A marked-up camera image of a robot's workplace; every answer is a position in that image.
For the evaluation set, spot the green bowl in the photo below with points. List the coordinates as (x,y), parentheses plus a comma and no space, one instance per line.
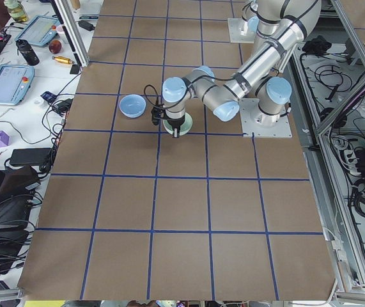
(184,128)

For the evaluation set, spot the pink white cup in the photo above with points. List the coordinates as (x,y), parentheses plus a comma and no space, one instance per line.
(59,30)

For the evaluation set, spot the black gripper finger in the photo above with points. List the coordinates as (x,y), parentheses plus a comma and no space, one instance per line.
(176,133)

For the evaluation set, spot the lower teach pendant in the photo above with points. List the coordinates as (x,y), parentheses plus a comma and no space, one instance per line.
(15,80)

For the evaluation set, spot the aluminium frame post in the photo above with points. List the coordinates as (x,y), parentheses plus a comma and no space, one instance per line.
(63,11)

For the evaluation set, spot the black phone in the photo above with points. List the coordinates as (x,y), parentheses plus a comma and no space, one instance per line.
(74,70)

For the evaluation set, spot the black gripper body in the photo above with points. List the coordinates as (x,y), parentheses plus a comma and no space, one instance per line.
(174,123)

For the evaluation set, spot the black water bottle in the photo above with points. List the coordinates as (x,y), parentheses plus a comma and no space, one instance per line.
(26,50)

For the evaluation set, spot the red apple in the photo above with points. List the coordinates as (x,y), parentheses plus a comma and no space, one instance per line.
(55,46)

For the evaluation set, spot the yellow cylinder tool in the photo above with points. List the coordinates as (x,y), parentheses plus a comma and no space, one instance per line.
(63,60)

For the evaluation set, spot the blue bowl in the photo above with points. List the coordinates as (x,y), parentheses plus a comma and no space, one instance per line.
(132,106)

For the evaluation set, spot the black power adapter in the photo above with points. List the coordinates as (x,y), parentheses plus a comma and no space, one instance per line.
(86,25)

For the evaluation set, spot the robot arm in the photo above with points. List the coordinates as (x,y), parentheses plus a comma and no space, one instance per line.
(249,18)
(281,25)

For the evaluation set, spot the upper teach pendant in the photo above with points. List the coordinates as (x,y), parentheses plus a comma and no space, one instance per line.
(39,31)

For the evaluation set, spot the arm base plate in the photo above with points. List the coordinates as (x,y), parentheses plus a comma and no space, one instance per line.
(257,124)
(234,32)

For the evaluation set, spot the teach pendant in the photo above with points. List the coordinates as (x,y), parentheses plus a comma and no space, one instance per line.
(15,80)
(39,31)

